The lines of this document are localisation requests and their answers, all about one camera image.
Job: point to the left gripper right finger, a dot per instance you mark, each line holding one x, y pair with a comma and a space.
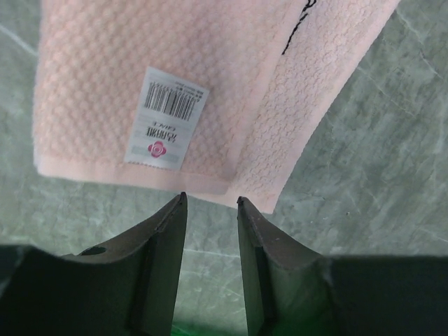
282, 291

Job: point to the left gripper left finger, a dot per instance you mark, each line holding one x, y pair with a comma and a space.
157, 244

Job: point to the pink towel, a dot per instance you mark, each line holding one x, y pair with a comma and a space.
216, 99

